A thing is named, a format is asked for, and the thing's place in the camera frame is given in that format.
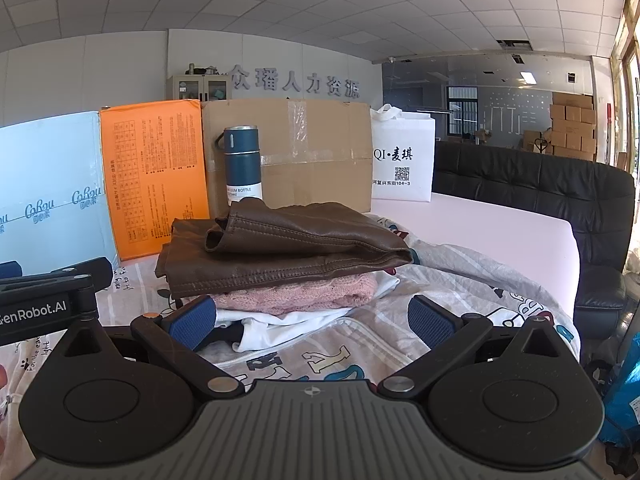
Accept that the blue plastic bag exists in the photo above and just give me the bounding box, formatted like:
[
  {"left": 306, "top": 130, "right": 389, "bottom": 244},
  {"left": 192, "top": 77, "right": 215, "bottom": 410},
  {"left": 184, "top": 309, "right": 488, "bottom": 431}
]
[{"left": 597, "top": 352, "right": 640, "bottom": 447}]

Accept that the brown leather jacket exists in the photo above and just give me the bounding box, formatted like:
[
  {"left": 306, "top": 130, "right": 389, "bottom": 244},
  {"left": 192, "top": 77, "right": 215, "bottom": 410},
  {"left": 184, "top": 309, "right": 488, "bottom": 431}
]
[{"left": 154, "top": 197, "right": 415, "bottom": 300}]

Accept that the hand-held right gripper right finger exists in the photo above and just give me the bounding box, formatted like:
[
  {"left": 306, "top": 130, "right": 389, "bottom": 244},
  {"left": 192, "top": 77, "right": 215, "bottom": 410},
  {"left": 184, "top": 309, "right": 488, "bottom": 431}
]
[{"left": 377, "top": 295, "right": 582, "bottom": 402}]

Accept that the grey metal cabinet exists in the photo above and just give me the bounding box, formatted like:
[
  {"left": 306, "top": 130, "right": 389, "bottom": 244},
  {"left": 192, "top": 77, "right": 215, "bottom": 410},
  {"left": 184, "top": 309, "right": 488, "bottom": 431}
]
[{"left": 167, "top": 74, "right": 234, "bottom": 104}]

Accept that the pink knitted sweater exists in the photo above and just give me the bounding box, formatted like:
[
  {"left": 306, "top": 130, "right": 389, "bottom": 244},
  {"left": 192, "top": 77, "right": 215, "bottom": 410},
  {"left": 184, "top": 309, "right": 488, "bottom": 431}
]
[{"left": 210, "top": 272, "right": 381, "bottom": 317}]

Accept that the black leather sofa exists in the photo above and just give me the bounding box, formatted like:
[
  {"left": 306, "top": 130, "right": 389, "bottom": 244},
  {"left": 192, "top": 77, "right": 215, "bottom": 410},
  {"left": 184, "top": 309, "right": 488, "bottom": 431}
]
[{"left": 432, "top": 141, "right": 637, "bottom": 363}]

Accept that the stack of cardboard boxes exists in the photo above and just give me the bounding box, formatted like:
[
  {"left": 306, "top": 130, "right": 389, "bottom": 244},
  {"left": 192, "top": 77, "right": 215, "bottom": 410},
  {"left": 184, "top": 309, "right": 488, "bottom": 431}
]
[{"left": 522, "top": 91, "right": 599, "bottom": 162}]

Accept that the orange cardboard box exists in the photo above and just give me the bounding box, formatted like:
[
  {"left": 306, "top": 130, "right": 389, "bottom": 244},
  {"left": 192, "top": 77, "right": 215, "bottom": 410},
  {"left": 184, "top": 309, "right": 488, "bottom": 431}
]
[{"left": 99, "top": 99, "right": 211, "bottom": 262}]

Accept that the white tote bag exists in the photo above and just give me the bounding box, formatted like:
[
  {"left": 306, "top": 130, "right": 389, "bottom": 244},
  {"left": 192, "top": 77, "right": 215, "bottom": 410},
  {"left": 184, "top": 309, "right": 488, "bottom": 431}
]
[{"left": 370, "top": 104, "right": 435, "bottom": 204}]

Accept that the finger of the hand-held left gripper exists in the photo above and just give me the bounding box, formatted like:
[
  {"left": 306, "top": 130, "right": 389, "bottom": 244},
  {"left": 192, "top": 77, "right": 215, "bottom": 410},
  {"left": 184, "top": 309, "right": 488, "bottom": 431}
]
[{"left": 47, "top": 257, "right": 114, "bottom": 292}]

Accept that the light blue cardboard box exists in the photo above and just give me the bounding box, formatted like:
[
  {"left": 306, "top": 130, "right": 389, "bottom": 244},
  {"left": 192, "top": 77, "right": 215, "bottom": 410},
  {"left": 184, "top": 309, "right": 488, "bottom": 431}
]
[{"left": 0, "top": 110, "right": 121, "bottom": 278}]

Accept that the pink mattress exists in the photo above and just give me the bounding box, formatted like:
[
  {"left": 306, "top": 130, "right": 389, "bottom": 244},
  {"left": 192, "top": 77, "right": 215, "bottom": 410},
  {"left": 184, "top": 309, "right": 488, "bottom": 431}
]
[{"left": 372, "top": 192, "right": 581, "bottom": 311}]

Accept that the white shirt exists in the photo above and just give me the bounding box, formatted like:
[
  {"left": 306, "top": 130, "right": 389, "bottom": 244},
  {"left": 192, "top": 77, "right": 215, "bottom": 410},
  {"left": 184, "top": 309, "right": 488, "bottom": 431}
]
[{"left": 215, "top": 272, "right": 401, "bottom": 354}]

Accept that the teal vacuum bottle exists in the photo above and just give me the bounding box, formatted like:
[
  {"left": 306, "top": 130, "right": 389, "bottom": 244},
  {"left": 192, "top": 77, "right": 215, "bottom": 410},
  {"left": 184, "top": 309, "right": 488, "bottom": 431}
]
[{"left": 215, "top": 126, "right": 264, "bottom": 206}]

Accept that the grey wall lettering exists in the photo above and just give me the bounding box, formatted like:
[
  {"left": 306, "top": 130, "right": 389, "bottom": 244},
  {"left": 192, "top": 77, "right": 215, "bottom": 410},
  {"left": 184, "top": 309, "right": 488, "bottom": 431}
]
[{"left": 227, "top": 64, "right": 362, "bottom": 100}]

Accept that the brown cardboard box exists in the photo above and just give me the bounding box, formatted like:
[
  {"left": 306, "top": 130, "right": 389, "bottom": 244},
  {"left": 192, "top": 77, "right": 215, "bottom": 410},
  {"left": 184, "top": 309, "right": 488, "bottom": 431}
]
[{"left": 201, "top": 99, "right": 374, "bottom": 218}]

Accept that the printed bed sheet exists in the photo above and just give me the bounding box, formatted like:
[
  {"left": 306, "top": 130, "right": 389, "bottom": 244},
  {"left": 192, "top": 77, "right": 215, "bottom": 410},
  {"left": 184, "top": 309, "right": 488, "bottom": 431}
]
[{"left": 0, "top": 212, "right": 581, "bottom": 461}]

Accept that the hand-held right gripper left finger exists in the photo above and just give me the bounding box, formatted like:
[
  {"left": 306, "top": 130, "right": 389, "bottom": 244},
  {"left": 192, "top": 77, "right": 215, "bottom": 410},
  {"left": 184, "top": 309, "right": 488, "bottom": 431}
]
[{"left": 47, "top": 295, "right": 247, "bottom": 402}]

